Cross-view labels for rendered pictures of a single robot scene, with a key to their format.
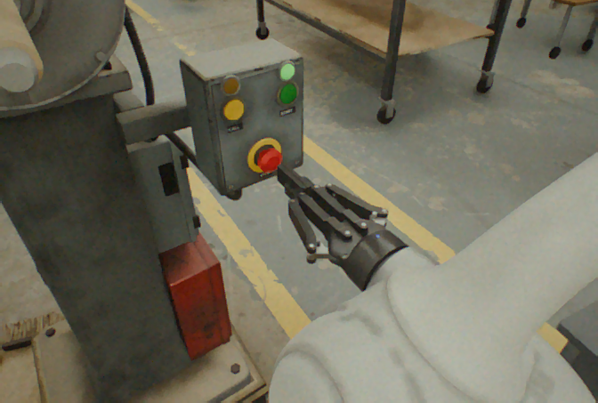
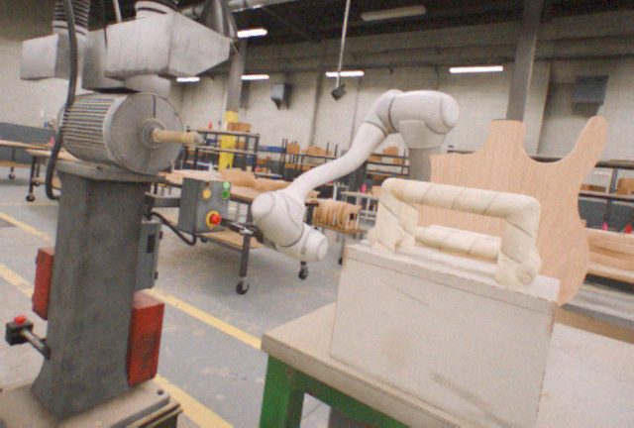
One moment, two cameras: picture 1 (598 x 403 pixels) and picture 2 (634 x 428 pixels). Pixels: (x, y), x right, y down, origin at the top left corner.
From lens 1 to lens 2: 90 cm
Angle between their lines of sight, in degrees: 40
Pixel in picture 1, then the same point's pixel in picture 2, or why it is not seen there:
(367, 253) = not seen: hidden behind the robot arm
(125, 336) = (97, 349)
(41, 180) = (105, 221)
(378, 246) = not seen: hidden behind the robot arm
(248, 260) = not seen: hidden behind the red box
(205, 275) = (156, 308)
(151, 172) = (145, 236)
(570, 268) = (308, 179)
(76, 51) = (165, 158)
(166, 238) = (138, 282)
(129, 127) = (158, 199)
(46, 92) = (151, 168)
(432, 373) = (286, 196)
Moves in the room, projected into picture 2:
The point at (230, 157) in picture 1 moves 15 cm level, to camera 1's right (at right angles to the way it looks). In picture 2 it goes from (200, 215) to (242, 218)
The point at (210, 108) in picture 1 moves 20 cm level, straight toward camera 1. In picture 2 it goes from (198, 190) to (219, 198)
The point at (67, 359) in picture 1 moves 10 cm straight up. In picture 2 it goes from (19, 401) to (21, 373)
